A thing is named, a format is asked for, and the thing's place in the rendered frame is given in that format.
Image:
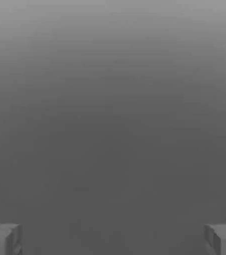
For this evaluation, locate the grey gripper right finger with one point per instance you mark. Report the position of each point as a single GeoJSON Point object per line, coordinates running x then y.
{"type": "Point", "coordinates": [225, 240]}

